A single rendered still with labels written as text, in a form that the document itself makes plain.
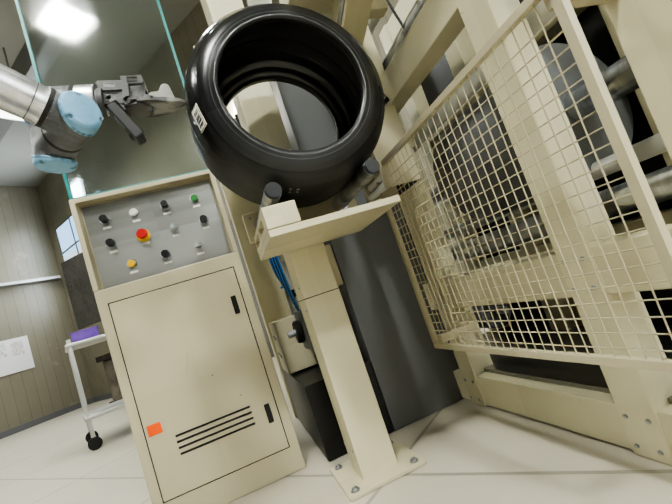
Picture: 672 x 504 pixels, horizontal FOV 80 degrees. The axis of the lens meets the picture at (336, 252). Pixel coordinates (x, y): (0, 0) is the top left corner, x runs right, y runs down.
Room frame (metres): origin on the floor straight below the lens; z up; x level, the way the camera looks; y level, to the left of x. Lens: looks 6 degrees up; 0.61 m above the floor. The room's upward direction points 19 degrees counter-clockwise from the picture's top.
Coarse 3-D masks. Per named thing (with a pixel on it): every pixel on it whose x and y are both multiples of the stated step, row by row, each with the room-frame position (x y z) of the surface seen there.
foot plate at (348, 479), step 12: (396, 444) 1.53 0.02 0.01; (396, 456) 1.43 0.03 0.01; (408, 456) 1.40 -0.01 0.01; (336, 468) 1.49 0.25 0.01; (348, 468) 1.47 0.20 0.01; (396, 468) 1.35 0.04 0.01; (408, 468) 1.32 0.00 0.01; (336, 480) 1.42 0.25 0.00; (348, 480) 1.38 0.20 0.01; (360, 480) 1.35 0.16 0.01; (372, 480) 1.32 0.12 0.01; (384, 480) 1.30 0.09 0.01; (348, 492) 1.30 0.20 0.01; (360, 492) 1.28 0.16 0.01
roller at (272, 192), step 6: (270, 186) 0.97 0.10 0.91; (276, 186) 0.98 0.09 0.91; (264, 192) 0.98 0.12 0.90; (270, 192) 0.97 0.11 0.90; (276, 192) 0.98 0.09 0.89; (264, 198) 1.00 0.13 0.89; (270, 198) 0.98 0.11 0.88; (276, 198) 0.98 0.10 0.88; (264, 204) 1.04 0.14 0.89; (270, 204) 1.02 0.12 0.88; (258, 216) 1.20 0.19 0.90
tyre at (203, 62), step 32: (224, 32) 0.97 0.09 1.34; (256, 32) 1.14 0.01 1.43; (288, 32) 1.16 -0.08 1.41; (320, 32) 1.06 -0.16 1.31; (192, 64) 0.96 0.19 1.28; (224, 64) 1.19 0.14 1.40; (256, 64) 1.25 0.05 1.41; (288, 64) 1.28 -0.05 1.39; (320, 64) 1.28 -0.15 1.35; (352, 64) 1.08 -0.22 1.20; (192, 96) 0.96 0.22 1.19; (224, 96) 1.22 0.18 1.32; (320, 96) 1.32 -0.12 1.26; (352, 96) 1.29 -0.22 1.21; (192, 128) 1.02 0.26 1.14; (224, 128) 0.95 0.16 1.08; (352, 128) 1.04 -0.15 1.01; (224, 160) 0.99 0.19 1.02; (256, 160) 0.97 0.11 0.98; (288, 160) 0.99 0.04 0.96; (320, 160) 1.01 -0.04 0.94; (352, 160) 1.05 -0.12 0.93; (256, 192) 1.08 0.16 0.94; (320, 192) 1.10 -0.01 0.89
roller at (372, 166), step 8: (368, 160) 1.05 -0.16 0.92; (376, 160) 1.06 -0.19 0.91; (360, 168) 1.09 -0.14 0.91; (368, 168) 1.05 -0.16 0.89; (376, 168) 1.06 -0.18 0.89; (360, 176) 1.10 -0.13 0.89; (368, 176) 1.08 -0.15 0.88; (352, 184) 1.17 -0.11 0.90; (360, 184) 1.14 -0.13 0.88; (344, 192) 1.25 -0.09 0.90; (352, 192) 1.21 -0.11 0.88; (336, 200) 1.35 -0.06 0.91; (344, 200) 1.29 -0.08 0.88
